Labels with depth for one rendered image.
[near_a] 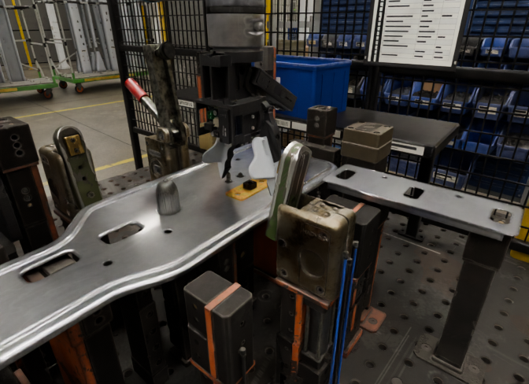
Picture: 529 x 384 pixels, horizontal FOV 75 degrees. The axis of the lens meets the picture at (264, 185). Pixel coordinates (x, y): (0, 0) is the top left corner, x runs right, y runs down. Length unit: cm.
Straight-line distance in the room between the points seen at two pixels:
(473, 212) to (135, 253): 47
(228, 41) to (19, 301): 36
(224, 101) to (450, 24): 62
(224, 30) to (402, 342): 62
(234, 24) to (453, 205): 40
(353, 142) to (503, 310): 48
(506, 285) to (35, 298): 92
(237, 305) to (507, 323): 64
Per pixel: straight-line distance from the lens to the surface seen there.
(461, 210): 58
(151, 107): 71
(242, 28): 46
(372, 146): 70
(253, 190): 56
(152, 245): 45
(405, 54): 98
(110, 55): 848
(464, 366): 77
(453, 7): 95
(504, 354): 83
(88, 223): 53
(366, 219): 55
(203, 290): 39
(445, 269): 98
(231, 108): 45
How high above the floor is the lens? 125
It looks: 25 degrees down
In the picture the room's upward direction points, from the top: straight up
